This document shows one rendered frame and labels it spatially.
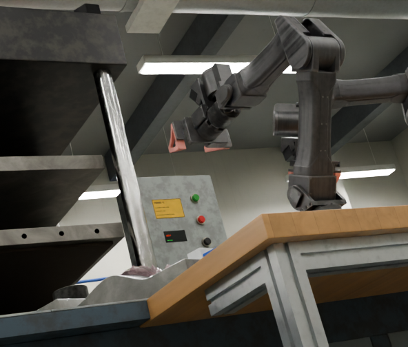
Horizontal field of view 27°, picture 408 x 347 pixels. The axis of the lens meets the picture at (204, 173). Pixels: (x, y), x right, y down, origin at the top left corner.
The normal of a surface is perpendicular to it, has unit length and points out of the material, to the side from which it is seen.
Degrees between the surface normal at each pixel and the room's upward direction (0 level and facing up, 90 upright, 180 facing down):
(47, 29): 90
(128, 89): 180
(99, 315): 90
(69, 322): 90
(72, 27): 90
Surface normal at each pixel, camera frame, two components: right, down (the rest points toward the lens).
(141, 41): 0.25, 0.90
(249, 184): 0.39, -0.43
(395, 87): -0.16, -0.29
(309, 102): -0.82, 0.07
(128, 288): -0.68, -0.10
